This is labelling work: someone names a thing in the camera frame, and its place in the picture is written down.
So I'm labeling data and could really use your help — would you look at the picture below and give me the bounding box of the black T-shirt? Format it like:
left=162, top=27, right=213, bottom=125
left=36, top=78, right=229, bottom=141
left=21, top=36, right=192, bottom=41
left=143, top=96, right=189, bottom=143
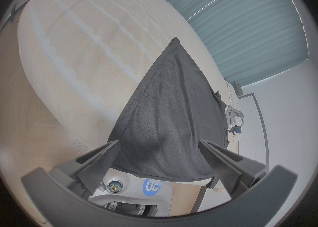
left=107, top=37, right=230, bottom=189

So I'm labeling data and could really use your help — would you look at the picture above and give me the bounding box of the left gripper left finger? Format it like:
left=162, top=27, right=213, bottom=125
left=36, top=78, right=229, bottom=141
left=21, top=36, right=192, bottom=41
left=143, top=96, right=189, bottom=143
left=51, top=140, right=120, bottom=196

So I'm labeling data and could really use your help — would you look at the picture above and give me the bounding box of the pile of clothes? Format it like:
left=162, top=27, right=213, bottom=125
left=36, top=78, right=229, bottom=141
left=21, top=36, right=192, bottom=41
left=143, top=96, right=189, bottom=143
left=226, top=105, right=245, bottom=134

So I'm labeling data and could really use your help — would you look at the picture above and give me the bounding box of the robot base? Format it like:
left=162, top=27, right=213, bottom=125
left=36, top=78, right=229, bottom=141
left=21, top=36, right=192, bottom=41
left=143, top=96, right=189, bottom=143
left=88, top=166, right=174, bottom=218

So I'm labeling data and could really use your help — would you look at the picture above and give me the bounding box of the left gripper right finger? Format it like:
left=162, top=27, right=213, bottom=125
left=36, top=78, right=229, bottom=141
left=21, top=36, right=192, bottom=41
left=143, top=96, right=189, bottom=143
left=199, top=139, right=266, bottom=195

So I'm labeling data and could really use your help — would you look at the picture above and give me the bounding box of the bed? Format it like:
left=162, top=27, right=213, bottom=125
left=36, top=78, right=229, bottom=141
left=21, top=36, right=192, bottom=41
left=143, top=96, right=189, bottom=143
left=17, top=0, right=270, bottom=197

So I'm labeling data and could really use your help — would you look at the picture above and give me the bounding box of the white printed pillow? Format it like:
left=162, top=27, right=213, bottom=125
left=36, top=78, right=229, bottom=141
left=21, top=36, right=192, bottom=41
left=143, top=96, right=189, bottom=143
left=225, top=78, right=240, bottom=107

